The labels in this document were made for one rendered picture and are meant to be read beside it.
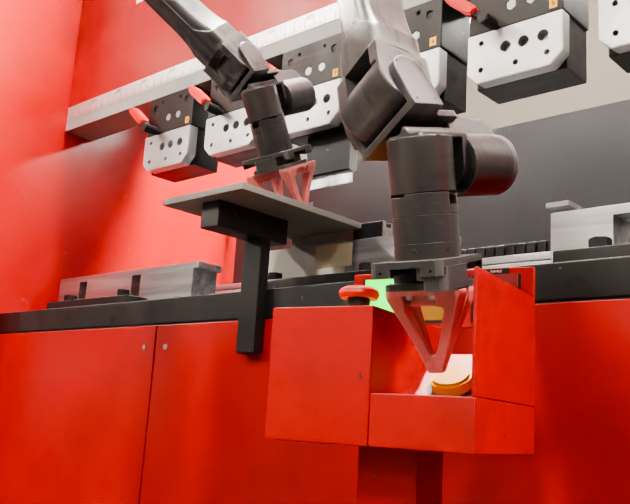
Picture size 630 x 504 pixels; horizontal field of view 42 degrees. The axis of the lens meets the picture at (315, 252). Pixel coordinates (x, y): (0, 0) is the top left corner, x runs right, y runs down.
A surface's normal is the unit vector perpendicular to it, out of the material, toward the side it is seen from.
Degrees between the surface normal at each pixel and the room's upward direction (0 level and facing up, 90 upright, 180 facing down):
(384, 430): 90
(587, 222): 90
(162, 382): 90
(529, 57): 90
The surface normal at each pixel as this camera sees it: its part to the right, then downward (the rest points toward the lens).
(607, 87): -0.62, -0.20
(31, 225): 0.74, -0.10
